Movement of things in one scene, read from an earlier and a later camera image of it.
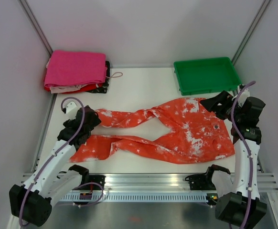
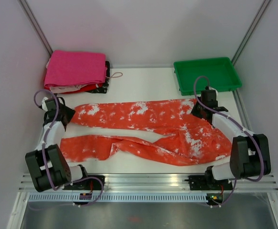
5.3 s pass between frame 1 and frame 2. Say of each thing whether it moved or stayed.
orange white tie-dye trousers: moved
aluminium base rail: stayed
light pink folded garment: stayed
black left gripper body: moved
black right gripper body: moved
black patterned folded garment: stayed
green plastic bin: stayed
